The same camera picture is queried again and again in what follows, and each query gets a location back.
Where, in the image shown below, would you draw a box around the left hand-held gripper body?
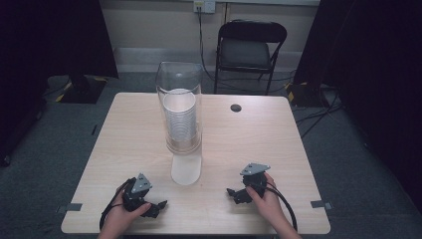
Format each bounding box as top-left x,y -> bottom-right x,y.
121,172 -> 154,213

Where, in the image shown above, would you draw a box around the black floor cables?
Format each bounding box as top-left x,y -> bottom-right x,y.
294,87 -> 346,139

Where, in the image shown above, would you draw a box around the stack of white paper cups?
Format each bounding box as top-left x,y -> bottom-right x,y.
162,88 -> 197,143

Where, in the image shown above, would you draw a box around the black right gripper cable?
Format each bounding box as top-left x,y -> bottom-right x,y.
258,184 -> 299,232

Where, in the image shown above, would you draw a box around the black stand base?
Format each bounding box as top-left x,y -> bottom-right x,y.
59,74 -> 108,105
285,81 -> 325,108

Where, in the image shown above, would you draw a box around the black folding chair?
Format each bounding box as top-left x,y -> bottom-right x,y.
213,19 -> 289,97

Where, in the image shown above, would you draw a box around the person's right hand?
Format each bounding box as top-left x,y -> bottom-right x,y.
244,171 -> 288,230

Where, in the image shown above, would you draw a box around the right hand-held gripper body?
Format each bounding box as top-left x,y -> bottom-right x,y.
239,162 -> 272,199

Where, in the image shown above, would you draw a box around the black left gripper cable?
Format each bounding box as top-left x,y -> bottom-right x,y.
99,176 -> 137,231

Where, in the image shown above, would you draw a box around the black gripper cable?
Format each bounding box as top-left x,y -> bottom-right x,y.
99,176 -> 137,231
258,184 -> 299,232

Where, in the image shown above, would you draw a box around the person's left hand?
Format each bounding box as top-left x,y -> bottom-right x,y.
99,185 -> 152,237

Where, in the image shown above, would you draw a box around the white wall outlet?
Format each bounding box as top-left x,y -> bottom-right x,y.
193,0 -> 217,15

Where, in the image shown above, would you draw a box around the dark curtain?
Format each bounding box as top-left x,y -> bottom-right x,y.
293,0 -> 422,214

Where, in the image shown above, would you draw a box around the grey tape strip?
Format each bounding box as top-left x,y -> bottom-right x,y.
310,199 -> 334,211
56,202 -> 84,214

